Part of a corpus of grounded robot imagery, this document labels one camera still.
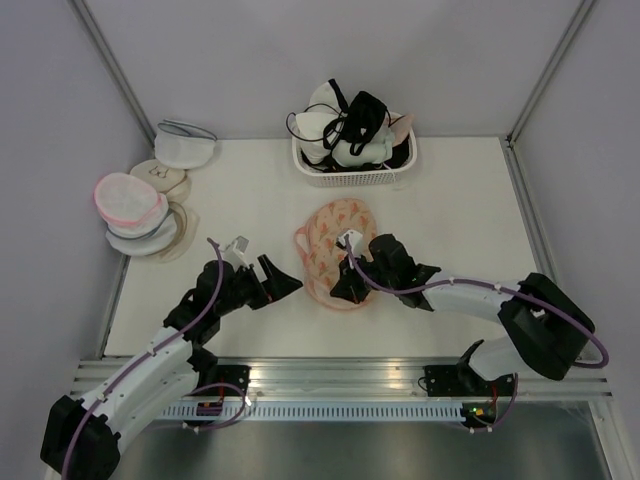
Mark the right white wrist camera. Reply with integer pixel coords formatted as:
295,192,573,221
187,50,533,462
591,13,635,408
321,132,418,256
335,229,367,257

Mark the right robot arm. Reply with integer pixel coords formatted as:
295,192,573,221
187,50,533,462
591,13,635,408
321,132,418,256
330,230,609,395

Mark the pink trimmed mesh bag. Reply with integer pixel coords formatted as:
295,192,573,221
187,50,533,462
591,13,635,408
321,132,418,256
93,172,161,227

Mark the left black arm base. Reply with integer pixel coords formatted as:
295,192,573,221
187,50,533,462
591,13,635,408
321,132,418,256
197,365,251,397

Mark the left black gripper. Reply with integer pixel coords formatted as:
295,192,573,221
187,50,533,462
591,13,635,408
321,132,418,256
216,255,302,317

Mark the right aluminium side rail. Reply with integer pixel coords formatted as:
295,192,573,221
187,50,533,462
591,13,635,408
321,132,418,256
500,138,582,380

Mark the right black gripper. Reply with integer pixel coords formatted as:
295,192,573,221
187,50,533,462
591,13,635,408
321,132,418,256
331,251,398,304

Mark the floral peach laundry bag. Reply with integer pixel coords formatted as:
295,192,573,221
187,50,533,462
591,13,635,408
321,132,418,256
293,198,377,312

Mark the grey trimmed mesh bag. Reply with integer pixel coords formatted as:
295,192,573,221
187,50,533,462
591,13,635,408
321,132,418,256
105,209,178,257

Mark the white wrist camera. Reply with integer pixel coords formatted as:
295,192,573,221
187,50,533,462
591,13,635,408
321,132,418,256
222,236,249,270
335,229,367,257

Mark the white slotted cable duct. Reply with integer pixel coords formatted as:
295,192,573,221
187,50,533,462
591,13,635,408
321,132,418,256
158,400,464,423

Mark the aluminium frame post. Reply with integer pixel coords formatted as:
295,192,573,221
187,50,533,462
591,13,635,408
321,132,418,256
67,0,155,147
505,0,599,149

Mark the beige round laundry bag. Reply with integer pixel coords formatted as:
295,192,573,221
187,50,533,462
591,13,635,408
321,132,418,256
130,159,191,203

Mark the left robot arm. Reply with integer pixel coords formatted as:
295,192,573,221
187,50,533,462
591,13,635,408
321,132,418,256
40,255,303,479

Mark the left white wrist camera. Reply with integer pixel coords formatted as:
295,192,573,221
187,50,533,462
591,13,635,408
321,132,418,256
222,236,249,270

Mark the beige flat laundry bag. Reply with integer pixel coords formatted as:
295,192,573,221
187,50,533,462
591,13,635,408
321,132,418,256
147,202,200,263

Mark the left aluminium frame post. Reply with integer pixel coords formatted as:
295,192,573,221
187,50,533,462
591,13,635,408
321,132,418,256
67,0,155,147

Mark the white mesh bag blue trim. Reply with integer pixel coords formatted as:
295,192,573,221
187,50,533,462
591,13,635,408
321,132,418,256
154,119,218,170

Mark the right aluminium frame post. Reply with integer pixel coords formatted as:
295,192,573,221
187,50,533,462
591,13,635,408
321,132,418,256
505,0,599,149

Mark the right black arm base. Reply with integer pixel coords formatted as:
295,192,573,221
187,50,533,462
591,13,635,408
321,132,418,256
423,364,515,398

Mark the pink garment in basket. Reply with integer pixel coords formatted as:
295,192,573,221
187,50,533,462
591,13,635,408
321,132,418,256
389,114,415,147

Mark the white plastic laundry basket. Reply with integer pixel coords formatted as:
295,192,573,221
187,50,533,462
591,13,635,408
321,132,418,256
291,129,418,187

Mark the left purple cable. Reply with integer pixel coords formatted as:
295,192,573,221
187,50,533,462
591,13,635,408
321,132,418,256
64,236,224,476

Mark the white garment in basket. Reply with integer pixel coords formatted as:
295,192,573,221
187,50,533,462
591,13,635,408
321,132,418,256
299,127,396,169

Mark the black bra in basket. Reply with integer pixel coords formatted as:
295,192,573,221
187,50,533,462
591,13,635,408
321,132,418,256
341,91,388,156

